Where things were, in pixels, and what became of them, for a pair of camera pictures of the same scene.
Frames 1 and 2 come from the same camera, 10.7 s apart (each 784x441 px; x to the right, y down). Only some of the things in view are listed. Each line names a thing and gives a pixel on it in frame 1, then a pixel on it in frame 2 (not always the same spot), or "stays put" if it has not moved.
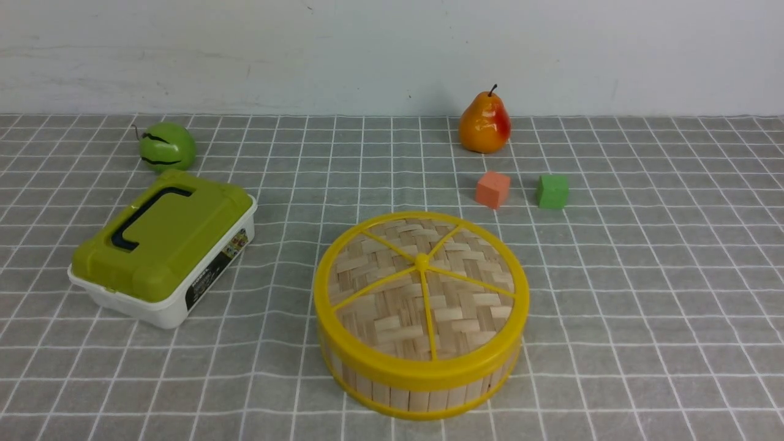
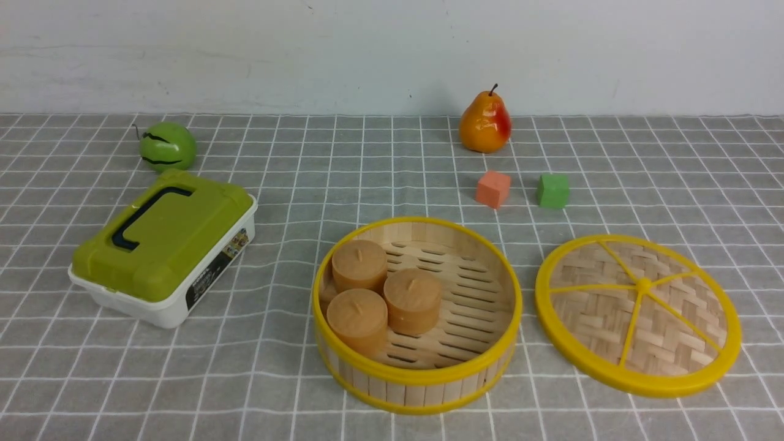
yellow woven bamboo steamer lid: (421, 301) → (639, 314)
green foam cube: (552, 192) stays put
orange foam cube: (492, 189) stays put
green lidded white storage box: (157, 252) stays put
